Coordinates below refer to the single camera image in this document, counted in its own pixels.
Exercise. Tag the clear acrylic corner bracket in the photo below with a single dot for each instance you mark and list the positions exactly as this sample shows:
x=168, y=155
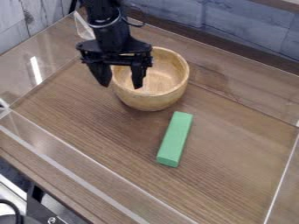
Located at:
x=84, y=31

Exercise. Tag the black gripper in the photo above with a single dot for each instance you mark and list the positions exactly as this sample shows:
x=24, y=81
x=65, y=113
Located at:
x=98, y=60

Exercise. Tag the black table frame bracket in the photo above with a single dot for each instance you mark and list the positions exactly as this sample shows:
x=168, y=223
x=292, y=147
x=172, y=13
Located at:
x=44, y=208

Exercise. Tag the wooden bowl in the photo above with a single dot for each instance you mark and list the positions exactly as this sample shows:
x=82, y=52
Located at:
x=164, y=82

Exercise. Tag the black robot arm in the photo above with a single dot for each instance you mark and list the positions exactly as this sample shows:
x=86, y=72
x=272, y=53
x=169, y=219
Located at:
x=113, y=47

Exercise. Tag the green rectangular stick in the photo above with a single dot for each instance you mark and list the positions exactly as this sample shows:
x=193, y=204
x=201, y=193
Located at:
x=173, y=139

